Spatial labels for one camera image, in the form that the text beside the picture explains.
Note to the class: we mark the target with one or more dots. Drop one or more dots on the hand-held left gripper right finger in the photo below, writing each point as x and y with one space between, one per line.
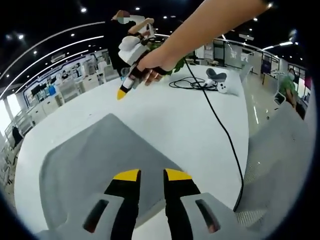
182 200

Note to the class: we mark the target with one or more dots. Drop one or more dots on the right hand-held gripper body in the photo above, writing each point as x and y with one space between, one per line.
132 51

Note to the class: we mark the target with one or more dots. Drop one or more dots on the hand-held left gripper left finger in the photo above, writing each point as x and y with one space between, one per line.
120 200

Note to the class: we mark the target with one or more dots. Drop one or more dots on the grey towel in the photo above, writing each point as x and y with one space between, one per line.
100 155

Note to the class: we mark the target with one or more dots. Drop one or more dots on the person's right hand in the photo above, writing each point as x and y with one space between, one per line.
155 62

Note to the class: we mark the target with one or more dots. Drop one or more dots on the green potted plant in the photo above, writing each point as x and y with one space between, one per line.
180 65

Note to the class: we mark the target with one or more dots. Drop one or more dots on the blue container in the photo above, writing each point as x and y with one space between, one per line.
52 90

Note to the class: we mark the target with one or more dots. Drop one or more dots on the white and grey device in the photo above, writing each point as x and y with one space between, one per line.
226 86

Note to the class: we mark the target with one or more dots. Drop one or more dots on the black jacket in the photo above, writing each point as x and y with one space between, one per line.
17 135

